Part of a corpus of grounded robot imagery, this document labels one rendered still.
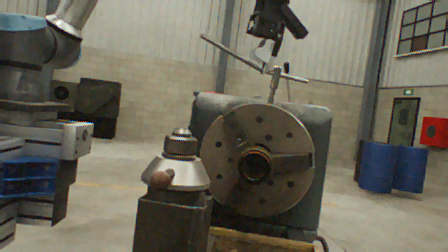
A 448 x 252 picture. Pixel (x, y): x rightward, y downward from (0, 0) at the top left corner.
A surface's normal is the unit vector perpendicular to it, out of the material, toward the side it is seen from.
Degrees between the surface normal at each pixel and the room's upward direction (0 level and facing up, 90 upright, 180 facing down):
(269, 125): 90
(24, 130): 90
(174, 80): 90
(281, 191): 90
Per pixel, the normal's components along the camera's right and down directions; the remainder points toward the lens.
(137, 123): 0.17, 0.07
